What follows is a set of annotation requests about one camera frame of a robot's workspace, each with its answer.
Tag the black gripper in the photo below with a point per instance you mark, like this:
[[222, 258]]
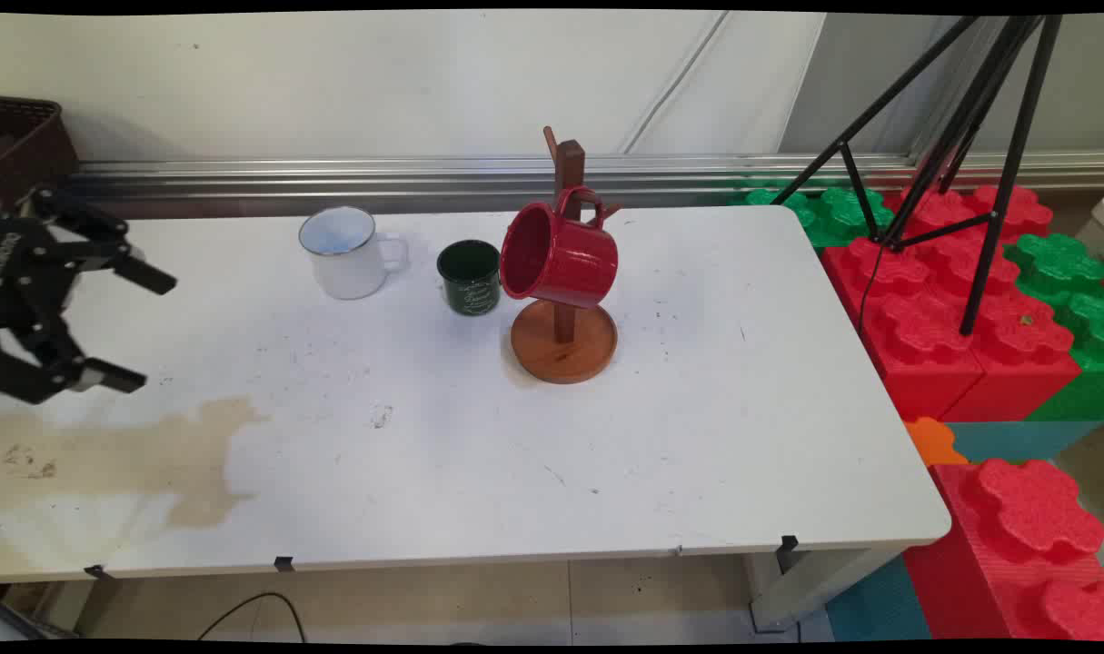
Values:
[[15, 282]]

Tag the red ceramic mug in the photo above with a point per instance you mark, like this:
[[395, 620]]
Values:
[[570, 263]]

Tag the brown wicker basket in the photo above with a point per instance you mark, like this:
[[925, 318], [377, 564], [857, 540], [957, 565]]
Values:
[[24, 145]]

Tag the white enamel mug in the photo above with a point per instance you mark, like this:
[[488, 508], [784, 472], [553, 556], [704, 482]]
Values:
[[343, 268]]

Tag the dark green printed mug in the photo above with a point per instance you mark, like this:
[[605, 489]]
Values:
[[470, 286]]

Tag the wooden mug tree stand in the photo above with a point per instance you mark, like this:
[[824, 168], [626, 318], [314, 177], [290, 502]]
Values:
[[565, 350]]

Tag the green foam block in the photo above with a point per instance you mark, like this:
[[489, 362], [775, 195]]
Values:
[[842, 213], [1060, 263]]

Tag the white table leg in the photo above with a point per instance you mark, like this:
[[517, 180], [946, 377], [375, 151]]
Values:
[[815, 581]]

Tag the teal foam block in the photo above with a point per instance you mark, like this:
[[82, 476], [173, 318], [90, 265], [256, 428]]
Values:
[[879, 604], [1015, 440]]

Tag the orange foam piece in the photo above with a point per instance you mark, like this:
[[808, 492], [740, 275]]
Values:
[[931, 443]]

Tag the black tripod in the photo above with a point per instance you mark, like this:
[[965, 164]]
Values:
[[1009, 182]]

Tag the large red foam block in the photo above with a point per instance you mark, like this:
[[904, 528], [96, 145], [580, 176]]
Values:
[[1015, 545]]

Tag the aluminium wall rail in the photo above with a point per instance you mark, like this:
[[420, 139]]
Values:
[[333, 177]]

